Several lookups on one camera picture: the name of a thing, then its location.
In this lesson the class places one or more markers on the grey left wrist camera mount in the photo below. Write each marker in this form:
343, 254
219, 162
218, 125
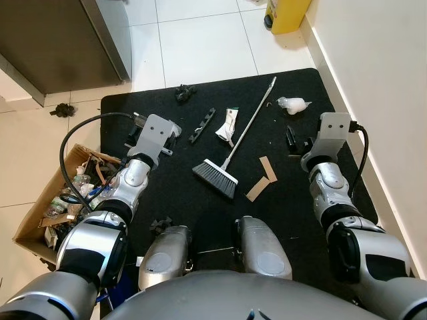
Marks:
157, 133

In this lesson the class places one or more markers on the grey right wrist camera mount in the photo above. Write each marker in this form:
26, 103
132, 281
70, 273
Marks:
333, 130

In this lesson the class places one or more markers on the squeezed white tube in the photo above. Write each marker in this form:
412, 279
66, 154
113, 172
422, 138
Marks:
227, 124

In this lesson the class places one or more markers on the cardboard box of rubbish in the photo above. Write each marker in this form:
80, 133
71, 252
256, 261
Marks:
33, 220

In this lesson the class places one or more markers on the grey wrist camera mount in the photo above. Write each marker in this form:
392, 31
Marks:
333, 130
157, 133

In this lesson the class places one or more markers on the folded brown cardboard strip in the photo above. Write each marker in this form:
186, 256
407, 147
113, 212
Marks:
268, 170

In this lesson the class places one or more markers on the grey robot torso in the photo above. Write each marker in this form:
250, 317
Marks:
233, 300

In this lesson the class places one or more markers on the silver robot left leg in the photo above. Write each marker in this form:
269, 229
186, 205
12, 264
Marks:
163, 260

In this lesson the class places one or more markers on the silver robot leg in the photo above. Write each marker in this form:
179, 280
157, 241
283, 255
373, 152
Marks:
263, 253
163, 260

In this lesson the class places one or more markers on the yellow bin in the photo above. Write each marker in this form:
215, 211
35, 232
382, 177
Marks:
287, 16

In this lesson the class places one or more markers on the silver robot right leg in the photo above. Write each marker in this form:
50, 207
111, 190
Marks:
263, 253

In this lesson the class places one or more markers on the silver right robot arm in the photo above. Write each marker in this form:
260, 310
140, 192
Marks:
327, 183

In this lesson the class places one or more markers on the black toothed plastic strip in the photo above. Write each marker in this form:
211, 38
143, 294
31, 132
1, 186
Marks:
202, 125

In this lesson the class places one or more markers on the large black floor mat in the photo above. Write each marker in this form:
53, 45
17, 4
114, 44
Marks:
173, 193

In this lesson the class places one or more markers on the crumpled white plastic wrapper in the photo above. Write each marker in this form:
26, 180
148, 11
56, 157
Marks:
292, 105

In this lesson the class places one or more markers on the dark brown cabinet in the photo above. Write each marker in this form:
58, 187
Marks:
53, 46

